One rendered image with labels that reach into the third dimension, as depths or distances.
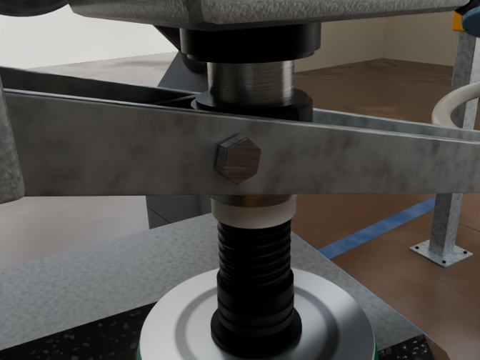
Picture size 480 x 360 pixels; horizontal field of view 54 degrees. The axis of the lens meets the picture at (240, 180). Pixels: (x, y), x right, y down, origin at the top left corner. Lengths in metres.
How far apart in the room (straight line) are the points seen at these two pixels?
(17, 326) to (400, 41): 8.03
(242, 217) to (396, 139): 0.14
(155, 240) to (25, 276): 0.17
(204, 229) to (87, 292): 0.19
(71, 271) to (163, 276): 0.12
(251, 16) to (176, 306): 0.33
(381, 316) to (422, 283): 1.67
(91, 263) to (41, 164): 0.40
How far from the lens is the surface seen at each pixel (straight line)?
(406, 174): 0.41
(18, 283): 0.63
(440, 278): 2.25
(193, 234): 0.67
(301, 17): 0.24
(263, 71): 0.33
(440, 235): 2.35
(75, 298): 0.58
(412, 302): 2.06
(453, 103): 0.94
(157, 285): 0.57
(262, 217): 0.36
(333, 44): 7.61
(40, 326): 0.55
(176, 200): 1.58
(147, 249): 0.64
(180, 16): 0.23
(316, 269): 0.59
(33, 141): 0.24
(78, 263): 0.64
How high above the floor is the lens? 1.18
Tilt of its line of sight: 22 degrees down
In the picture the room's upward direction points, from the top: 2 degrees counter-clockwise
